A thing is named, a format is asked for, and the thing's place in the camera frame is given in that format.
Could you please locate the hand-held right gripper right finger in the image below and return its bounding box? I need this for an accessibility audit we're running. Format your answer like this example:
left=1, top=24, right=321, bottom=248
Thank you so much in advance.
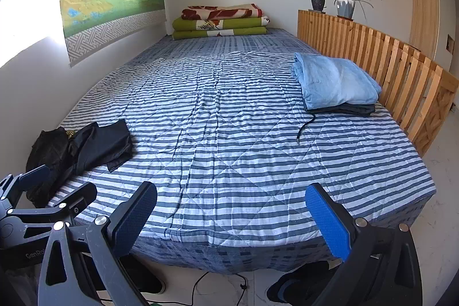
left=305, top=183, right=423, bottom=306

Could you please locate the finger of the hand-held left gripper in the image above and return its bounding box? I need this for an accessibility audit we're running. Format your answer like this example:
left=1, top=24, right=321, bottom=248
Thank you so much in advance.
left=45, top=182, right=98, bottom=222
left=0, top=164, right=51, bottom=210

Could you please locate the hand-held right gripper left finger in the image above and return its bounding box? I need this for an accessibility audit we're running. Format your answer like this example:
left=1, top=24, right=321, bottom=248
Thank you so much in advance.
left=38, top=180, right=158, bottom=306

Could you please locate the black t-shirt yellow print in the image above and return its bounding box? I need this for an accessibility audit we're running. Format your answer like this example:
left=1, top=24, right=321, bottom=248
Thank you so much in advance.
left=26, top=128, right=85, bottom=208

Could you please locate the plain black garment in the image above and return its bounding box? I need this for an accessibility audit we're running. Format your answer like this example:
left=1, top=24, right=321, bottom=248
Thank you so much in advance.
left=68, top=119, right=133, bottom=173

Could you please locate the person's right black shoe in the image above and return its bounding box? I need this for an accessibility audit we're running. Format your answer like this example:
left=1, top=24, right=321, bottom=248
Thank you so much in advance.
left=266, top=260, right=339, bottom=304

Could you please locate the bed with striped blue quilt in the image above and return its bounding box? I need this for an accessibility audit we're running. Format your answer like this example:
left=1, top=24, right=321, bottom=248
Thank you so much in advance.
left=46, top=27, right=438, bottom=274

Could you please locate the green floral folded quilt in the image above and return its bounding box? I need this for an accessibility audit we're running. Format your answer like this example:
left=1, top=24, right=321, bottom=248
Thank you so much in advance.
left=171, top=16, right=269, bottom=40

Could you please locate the white potted plant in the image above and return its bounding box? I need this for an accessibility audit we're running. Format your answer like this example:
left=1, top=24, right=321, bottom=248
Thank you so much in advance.
left=323, top=0, right=382, bottom=22

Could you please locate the red floral folded blanket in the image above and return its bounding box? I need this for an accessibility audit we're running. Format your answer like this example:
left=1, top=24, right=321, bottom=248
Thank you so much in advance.
left=180, top=4, right=264, bottom=21

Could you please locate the light wooden door panel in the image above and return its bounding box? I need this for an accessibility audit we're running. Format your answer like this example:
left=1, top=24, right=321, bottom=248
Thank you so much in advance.
left=409, top=0, right=441, bottom=57

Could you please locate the black floor cable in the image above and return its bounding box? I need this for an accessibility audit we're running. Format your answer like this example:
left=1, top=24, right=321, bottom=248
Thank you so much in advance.
left=97, top=274, right=249, bottom=306

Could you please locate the black drawstring cord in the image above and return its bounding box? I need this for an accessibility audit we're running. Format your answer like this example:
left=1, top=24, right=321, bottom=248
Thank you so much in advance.
left=297, top=112, right=316, bottom=143

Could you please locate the wooden slatted bed rail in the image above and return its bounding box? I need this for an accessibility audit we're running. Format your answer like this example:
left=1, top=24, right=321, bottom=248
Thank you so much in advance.
left=297, top=8, right=459, bottom=158

